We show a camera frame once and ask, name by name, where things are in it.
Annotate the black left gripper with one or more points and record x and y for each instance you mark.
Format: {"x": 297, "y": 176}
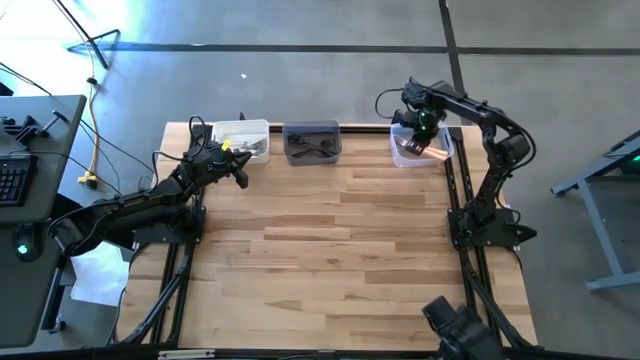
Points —
{"x": 210, "y": 171}

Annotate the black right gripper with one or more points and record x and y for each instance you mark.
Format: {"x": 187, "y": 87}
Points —
{"x": 427, "y": 112}

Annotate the grey translucent plastic bin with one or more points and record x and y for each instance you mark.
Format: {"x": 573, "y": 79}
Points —
{"x": 312, "y": 127}

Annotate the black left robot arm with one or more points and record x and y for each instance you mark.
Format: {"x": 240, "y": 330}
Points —
{"x": 125, "y": 210}

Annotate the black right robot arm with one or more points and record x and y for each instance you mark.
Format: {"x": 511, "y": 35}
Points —
{"x": 510, "y": 150}

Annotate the yellow tape tag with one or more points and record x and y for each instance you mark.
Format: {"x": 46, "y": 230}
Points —
{"x": 225, "y": 145}

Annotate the clear plastic bin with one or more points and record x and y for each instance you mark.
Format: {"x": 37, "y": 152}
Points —
{"x": 400, "y": 161}

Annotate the white plastic bin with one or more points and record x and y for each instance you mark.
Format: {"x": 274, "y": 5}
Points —
{"x": 250, "y": 130}

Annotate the black floor stand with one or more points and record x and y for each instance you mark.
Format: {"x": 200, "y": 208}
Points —
{"x": 100, "y": 57}

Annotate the grey office desk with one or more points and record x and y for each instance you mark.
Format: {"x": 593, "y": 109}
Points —
{"x": 55, "y": 175}

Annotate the white paper sheet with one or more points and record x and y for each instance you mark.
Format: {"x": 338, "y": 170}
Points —
{"x": 95, "y": 280}

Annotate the black bulky object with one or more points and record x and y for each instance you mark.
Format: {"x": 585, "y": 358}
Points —
{"x": 460, "y": 330}

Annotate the black desk clamp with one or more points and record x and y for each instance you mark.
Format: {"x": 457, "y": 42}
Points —
{"x": 22, "y": 131}

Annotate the black keyboard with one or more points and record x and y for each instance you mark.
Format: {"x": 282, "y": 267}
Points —
{"x": 15, "y": 180}

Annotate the black computer mouse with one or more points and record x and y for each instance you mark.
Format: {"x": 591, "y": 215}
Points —
{"x": 27, "y": 245}

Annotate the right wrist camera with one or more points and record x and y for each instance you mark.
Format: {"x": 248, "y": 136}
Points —
{"x": 402, "y": 117}

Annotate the black table rail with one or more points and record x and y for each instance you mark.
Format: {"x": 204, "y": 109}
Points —
{"x": 370, "y": 129}

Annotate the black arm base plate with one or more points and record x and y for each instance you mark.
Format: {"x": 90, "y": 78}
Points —
{"x": 165, "y": 236}
{"x": 505, "y": 236}

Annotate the black aluminium frame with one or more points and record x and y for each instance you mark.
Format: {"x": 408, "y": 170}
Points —
{"x": 480, "y": 270}
{"x": 170, "y": 280}

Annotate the silver metal bracket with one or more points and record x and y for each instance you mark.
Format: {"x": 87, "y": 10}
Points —
{"x": 185, "y": 354}

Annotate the grey metal table frame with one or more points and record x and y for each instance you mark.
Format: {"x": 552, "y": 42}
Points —
{"x": 615, "y": 281}

